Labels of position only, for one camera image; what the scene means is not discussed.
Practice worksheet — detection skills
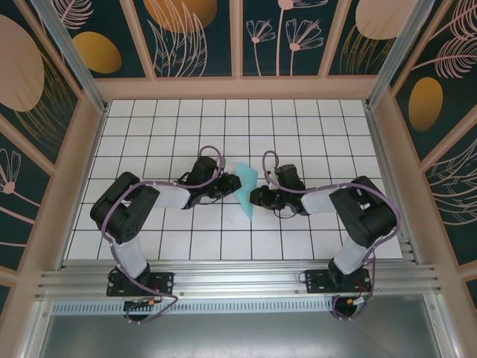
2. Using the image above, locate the aluminium mounting rail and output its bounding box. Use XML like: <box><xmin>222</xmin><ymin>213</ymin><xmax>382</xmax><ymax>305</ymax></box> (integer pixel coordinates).
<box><xmin>35</xmin><ymin>259</ymin><xmax>444</xmax><ymax>299</ymax></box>

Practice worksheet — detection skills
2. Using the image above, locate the wall panel with feather outlines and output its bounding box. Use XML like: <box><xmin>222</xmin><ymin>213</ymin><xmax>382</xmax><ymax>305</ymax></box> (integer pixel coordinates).
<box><xmin>389</xmin><ymin>0</ymin><xmax>477</xmax><ymax>163</ymax></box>

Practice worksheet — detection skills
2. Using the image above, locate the wall panel with leaf outlines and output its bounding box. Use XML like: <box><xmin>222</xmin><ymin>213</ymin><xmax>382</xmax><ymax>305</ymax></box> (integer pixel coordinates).
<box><xmin>133</xmin><ymin>0</ymin><xmax>239</xmax><ymax>80</ymax></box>

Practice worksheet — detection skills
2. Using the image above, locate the wall panel with gold lines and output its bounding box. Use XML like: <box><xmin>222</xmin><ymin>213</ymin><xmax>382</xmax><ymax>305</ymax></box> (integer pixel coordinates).
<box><xmin>0</xmin><ymin>0</ymin><xmax>83</xmax><ymax>169</ymax></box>

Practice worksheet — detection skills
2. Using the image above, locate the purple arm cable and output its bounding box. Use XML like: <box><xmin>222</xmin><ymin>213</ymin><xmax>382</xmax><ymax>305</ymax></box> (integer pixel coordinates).
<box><xmin>262</xmin><ymin>150</ymin><xmax>402</xmax><ymax>321</ymax></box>
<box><xmin>101</xmin><ymin>145</ymin><xmax>227</xmax><ymax>325</ymax></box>

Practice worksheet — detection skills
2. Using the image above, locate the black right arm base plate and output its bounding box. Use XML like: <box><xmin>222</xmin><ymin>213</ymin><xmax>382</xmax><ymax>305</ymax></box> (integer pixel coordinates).
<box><xmin>304</xmin><ymin>268</ymin><xmax>373</xmax><ymax>294</ymax></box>

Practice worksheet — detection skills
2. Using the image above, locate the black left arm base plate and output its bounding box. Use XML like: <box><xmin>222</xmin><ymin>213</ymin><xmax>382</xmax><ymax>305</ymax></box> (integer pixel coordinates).
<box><xmin>106</xmin><ymin>271</ymin><xmax>175</xmax><ymax>298</ymax></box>

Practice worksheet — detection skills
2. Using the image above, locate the aluminium table side rail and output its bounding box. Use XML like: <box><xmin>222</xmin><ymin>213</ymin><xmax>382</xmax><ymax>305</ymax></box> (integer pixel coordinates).
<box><xmin>367</xmin><ymin>106</ymin><xmax>417</xmax><ymax>264</ymax></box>

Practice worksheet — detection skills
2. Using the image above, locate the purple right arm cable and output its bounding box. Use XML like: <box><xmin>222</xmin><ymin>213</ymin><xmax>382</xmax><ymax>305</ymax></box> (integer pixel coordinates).
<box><xmin>262</xmin><ymin>150</ymin><xmax>402</xmax><ymax>321</ymax></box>

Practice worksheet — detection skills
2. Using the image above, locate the grey metal sheet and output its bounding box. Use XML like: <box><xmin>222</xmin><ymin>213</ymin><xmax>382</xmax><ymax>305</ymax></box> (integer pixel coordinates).
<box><xmin>35</xmin><ymin>313</ymin><xmax>444</xmax><ymax>358</ymax></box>

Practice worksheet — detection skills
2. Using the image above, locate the wall panel with pink flowers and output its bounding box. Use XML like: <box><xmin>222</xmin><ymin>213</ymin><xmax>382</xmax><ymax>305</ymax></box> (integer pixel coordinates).
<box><xmin>240</xmin><ymin>0</ymin><xmax>338</xmax><ymax>78</ymax></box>

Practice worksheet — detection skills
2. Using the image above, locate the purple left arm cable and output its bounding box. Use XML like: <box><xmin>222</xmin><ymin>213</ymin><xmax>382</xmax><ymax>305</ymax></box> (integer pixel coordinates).
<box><xmin>101</xmin><ymin>145</ymin><xmax>227</xmax><ymax>325</ymax></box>

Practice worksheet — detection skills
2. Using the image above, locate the wall panel with pink leaves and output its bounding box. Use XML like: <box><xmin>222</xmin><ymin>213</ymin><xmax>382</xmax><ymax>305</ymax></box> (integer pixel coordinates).
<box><xmin>423</xmin><ymin>111</ymin><xmax>477</xmax><ymax>268</ymax></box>

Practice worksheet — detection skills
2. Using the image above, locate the wall panel with single flower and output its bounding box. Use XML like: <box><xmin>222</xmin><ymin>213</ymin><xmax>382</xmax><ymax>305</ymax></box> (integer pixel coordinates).
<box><xmin>0</xmin><ymin>113</ymin><xmax>55</xmax><ymax>275</ymax></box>

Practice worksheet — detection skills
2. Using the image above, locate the slotted white cable duct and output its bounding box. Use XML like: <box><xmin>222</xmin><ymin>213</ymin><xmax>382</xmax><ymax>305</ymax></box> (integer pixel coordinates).
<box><xmin>51</xmin><ymin>301</ymin><xmax>336</xmax><ymax>314</ymax></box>

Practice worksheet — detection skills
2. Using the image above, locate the turquoise cloth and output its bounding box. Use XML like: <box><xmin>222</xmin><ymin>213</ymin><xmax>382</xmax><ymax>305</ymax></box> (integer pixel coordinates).
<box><xmin>233</xmin><ymin>162</ymin><xmax>261</xmax><ymax>222</ymax></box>

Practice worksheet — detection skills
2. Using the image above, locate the wall panel with beige circle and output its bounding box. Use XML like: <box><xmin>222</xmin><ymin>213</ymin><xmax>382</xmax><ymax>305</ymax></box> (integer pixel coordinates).
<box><xmin>326</xmin><ymin>0</ymin><xmax>411</xmax><ymax>78</ymax></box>

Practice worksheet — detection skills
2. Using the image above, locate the aluminium corner post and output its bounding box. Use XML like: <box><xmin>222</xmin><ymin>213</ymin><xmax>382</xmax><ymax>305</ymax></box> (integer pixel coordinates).
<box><xmin>367</xmin><ymin>0</ymin><xmax>435</xmax><ymax>109</ymax></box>
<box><xmin>29</xmin><ymin>0</ymin><xmax>109</xmax><ymax>115</ymax></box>

